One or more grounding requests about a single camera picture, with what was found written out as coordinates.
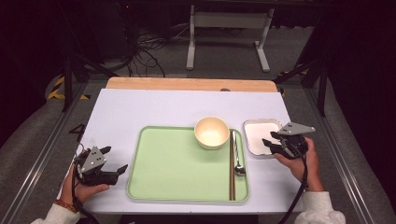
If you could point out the cream bowl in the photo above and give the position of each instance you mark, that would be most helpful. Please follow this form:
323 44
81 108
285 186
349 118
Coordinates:
211 135

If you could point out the person's left hand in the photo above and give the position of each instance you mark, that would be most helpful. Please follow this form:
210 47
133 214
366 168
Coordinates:
77 193

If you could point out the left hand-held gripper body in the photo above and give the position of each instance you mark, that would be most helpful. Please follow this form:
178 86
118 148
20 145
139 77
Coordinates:
93 161

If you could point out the black metal stand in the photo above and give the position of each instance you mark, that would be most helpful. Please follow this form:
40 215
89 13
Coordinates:
322 87
67 81

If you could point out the white metal stand frame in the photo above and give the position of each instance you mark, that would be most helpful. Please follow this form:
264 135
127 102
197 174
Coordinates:
230 19

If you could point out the metal spoon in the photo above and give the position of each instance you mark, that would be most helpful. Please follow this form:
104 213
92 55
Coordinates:
239 169

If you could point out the light green tray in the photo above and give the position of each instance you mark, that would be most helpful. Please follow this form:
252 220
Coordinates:
174 168

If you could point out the white square plate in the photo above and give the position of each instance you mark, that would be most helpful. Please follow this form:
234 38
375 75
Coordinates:
257 137

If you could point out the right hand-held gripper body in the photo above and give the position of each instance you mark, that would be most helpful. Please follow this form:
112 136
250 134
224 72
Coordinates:
292 146

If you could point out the person's right hand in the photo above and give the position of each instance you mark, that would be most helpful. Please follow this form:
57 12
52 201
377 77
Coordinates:
311 174

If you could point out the white table sheet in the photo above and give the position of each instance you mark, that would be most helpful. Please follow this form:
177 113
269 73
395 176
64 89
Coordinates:
155 105

